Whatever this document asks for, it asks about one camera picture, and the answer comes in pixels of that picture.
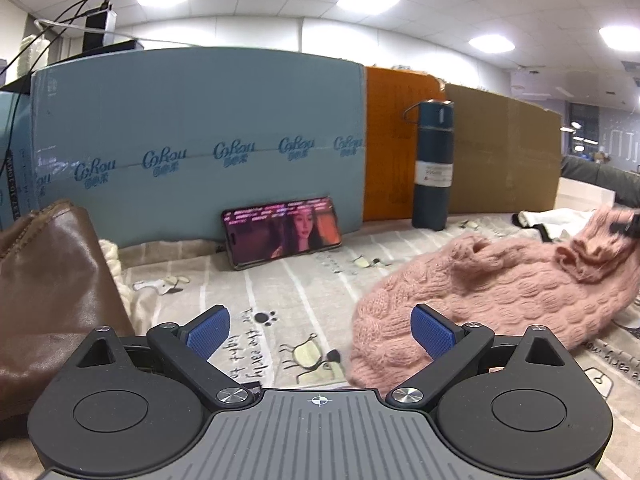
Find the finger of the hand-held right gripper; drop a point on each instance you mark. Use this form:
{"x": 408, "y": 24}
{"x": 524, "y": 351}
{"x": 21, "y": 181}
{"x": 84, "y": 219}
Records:
{"x": 627, "y": 224}

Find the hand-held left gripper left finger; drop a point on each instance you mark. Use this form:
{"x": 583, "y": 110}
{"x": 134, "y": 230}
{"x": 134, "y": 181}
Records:
{"x": 210, "y": 334}

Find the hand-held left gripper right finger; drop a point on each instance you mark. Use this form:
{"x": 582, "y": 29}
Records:
{"x": 432, "y": 334}

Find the pink knit sweater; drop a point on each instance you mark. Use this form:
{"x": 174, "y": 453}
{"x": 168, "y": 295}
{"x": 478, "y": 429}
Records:
{"x": 490, "y": 290}

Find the brown leather jacket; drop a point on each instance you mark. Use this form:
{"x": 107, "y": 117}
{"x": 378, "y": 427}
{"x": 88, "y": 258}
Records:
{"x": 50, "y": 310}

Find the grey sofa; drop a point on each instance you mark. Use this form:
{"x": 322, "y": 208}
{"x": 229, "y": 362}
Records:
{"x": 605, "y": 175}

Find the white box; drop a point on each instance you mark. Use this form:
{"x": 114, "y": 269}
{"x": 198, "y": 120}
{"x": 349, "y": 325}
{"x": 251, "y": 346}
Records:
{"x": 582, "y": 194}

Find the white garment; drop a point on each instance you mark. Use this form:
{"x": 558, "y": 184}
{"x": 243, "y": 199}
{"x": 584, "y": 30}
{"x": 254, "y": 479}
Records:
{"x": 555, "y": 222}

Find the printed bed sheet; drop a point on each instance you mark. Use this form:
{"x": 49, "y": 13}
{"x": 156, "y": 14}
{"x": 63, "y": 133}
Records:
{"x": 300, "y": 300}

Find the smartphone with lit screen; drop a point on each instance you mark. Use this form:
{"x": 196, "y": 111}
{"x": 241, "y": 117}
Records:
{"x": 282, "y": 232}

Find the brown cardboard sheet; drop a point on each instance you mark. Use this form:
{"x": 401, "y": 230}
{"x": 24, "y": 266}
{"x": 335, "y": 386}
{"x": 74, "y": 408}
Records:
{"x": 505, "y": 155}

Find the dark teal thermos bottle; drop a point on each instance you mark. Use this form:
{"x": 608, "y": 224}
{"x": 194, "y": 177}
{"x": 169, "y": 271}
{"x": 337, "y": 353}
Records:
{"x": 432, "y": 180}

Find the ceiling light panel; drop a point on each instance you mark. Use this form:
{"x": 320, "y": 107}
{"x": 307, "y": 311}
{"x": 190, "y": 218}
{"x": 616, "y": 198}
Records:
{"x": 491, "y": 43}
{"x": 369, "y": 1}
{"x": 621, "y": 37}

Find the orange board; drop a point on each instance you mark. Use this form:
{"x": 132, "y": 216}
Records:
{"x": 395, "y": 150}

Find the large light blue carton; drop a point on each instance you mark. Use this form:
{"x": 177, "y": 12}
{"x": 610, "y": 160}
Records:
{"x": 200, "y": 125}

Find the light blue carton with label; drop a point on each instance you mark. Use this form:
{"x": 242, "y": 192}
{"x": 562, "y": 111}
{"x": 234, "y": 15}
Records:
{"x": 15, "y": 160}

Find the black box with charger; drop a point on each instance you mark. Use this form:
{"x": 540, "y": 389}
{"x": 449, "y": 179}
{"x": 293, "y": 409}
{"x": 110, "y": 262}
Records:
{"x": 100, "y": 30}

